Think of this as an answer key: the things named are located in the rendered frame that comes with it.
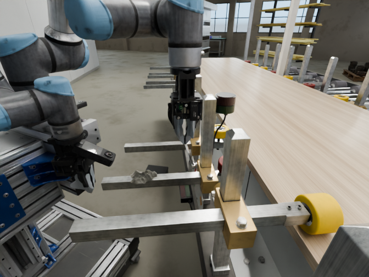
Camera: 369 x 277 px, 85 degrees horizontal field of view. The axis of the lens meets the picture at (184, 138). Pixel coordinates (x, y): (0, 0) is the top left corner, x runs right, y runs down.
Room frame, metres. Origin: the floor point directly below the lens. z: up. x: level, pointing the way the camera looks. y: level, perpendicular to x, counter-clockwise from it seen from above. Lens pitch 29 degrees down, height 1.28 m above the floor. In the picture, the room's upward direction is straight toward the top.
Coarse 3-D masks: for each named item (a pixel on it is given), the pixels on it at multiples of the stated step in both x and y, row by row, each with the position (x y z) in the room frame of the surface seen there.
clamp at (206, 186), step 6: (198, 162) 0.58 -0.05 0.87; (198, 168) 0.56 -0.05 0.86; (204, 168) 0.55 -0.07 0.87; (210, 168) 0.55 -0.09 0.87; (204, 174) 0.51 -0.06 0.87; (204, 180) 0.48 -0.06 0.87; (210, 180) 0.48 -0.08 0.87; (216, 180) 0.48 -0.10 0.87; (204, 186) 0.48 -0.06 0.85; (210, 186) 0.48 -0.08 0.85; (204, 192) 0.48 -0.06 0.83; (210, 192) 0.48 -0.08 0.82
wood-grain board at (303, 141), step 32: (224, 64) 2.58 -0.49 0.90; (256, 96) 1.27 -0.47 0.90; (288, 96) 1.27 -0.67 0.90; (320, 96) 1.27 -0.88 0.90; (256, 128) 0.80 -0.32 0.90; (288, 128) 0.80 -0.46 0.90; (320, 128) 0.80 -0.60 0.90; (352, 128) 0.80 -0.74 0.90; (256, 160) 0.55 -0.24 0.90; (288, 160) 0.55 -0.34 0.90; (320, 160) 0.55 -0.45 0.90; (352, 160) 0.55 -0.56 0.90; (288, 192) 0.40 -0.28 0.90; (320, 192) 0.40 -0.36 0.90; (352, 192) 0.40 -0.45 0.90; (320, 256) 0.23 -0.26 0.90
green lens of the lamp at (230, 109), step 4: (216, 104) 0.56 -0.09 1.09; (216, 108) 0.56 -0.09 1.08; (220, 108) 0.55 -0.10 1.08; (224, 108) 0.55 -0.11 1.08; (228, 108) 0.55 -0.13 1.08; (232, 108) 0.55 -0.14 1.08; (220, 112) 0.55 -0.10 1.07; (224, 112) 0.55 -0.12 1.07; (228, 112) 0.55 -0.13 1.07; (232, 112) 0.55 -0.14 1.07
